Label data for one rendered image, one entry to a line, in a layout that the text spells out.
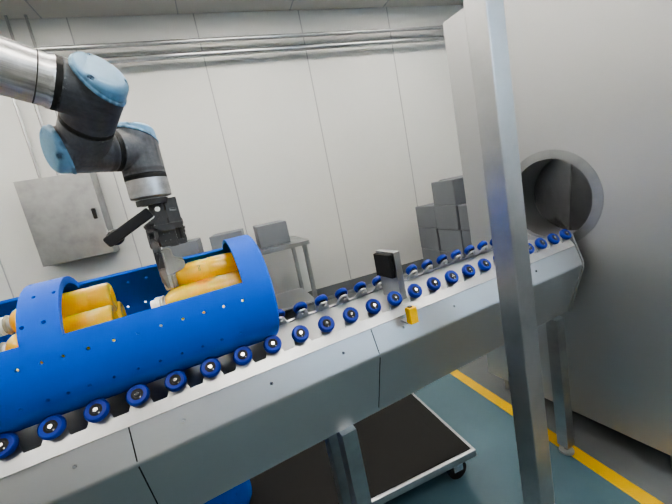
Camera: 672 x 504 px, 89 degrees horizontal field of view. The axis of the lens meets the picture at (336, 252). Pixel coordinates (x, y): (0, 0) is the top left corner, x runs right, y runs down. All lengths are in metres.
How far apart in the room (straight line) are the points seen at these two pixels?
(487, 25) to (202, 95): 3.65
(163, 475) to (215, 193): 3.45
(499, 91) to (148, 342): 0.93
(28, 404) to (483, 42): 1.17
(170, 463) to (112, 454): 0.12
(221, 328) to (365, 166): 3.90
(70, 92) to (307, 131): 3.74
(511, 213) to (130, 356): 0.89
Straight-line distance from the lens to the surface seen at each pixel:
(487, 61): 0.94
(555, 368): 1.76
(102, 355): 0.82
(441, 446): 1.76
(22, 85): 0.76
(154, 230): 0.90
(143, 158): 0.90
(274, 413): 0.93
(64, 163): 0.84
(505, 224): 0.93
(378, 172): 4.61
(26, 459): 0.95
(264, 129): 4.27
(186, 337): 0.81
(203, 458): 0.96
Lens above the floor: 1.30
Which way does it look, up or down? 10 degrees down
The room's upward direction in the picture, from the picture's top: 11 degrees counter-clockwise
